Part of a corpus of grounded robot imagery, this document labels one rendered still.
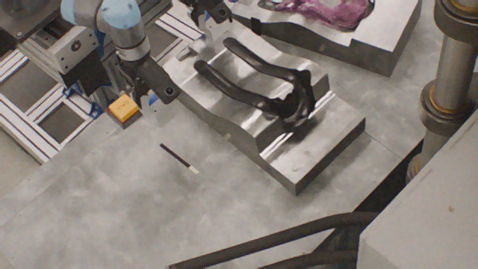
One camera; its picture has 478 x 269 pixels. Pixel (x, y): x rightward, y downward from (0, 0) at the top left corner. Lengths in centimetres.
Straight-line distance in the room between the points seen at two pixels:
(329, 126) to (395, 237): 85
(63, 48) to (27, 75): 111
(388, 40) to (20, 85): 166
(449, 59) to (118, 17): 68
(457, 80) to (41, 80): 207
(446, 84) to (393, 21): 73
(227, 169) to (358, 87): 42
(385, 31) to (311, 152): 40
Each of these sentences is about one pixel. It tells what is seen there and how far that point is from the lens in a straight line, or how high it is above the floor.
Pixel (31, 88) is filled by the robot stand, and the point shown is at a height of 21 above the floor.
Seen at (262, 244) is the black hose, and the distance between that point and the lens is 150.
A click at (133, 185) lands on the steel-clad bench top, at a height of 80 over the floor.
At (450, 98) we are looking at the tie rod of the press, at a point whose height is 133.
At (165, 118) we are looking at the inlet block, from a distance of 166.
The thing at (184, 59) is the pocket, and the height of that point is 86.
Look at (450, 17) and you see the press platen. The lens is 99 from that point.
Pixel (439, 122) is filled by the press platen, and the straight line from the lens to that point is 118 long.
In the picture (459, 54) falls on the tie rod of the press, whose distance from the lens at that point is 107.
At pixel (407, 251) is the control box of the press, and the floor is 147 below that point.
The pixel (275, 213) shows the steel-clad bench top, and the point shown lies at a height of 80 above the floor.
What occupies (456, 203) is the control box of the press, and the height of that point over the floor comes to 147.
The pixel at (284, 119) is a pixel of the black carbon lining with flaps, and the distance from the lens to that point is 168.
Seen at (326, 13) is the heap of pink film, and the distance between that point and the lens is 186.
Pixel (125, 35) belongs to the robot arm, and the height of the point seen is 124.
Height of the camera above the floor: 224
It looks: 55 degrees down
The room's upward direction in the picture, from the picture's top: 12 degrees counter-clockwise
